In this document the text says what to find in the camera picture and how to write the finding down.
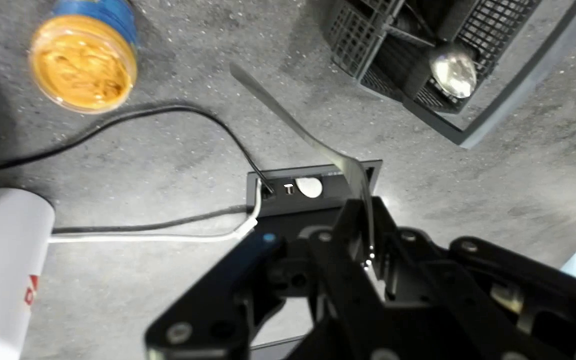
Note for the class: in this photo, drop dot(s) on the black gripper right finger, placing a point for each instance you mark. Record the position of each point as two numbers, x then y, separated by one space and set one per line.
474 300

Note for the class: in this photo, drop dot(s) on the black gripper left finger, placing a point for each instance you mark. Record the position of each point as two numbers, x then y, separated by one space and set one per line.
249 293

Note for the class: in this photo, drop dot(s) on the white bottle with black cap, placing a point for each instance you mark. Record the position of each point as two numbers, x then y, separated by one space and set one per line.
4 267

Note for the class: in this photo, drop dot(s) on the silver spoon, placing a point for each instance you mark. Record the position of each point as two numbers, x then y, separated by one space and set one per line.
453 70

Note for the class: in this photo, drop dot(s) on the dark grey cutlery basket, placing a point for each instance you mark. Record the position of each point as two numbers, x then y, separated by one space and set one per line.
494 41

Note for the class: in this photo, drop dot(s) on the peanut butter jar blue label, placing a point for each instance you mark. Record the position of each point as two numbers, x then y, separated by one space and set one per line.
85 62

